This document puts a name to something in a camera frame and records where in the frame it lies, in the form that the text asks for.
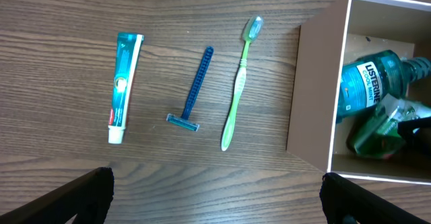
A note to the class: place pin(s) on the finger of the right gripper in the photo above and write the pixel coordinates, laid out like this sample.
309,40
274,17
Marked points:
408,131

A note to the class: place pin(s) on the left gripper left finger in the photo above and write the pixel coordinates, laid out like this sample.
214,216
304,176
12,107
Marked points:
86,199

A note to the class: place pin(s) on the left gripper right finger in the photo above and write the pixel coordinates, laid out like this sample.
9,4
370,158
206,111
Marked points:
346,202

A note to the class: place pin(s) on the green floss packet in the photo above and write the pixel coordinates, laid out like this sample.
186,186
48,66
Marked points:
378,137

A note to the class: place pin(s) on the blue mouthwash bottle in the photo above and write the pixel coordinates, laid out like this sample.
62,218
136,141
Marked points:
366,81

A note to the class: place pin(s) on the blue disposable razor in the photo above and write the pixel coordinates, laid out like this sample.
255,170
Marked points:
183,120

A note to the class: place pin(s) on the teal toothpaste tube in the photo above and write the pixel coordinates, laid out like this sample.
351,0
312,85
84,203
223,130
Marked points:
128,49

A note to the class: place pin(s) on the green toothbrush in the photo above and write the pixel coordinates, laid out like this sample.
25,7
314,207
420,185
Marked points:
250,34

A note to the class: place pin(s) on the white cardboard box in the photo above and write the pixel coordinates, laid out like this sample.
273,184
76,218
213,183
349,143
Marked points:
334,38

